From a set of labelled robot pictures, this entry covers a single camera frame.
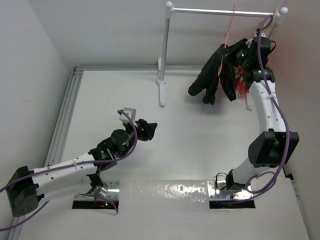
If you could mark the wooden hanger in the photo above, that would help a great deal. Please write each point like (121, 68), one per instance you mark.
(272, 27)

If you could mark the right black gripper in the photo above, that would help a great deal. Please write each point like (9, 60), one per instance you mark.
(247, 45)

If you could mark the white clothes rack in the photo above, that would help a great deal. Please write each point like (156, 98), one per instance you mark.
(170, 9)

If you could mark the red patterned cloth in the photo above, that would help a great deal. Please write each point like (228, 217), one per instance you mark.
(241, 80)

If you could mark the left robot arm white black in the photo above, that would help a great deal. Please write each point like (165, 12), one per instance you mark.
(27, 188)

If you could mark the black trousers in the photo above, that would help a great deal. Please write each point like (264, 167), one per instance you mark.
(208, 80)

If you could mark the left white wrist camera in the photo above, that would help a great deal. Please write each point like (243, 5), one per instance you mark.
(127, 116)

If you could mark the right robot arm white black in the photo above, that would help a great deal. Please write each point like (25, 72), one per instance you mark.
(275, 143)

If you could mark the aluminium frame rail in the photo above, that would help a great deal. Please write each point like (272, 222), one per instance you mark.
(163, 184)

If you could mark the metal base plate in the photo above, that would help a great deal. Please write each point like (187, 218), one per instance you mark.
(110, 190)
(217, 191)

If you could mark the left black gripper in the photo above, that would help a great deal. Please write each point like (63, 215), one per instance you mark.
(145, 130)

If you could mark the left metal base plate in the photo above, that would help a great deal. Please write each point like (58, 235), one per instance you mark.
(110, 190)

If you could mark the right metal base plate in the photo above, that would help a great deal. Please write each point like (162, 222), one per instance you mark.
(217, 191)

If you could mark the pink wire hanger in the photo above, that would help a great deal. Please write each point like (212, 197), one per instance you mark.
(227, 37)

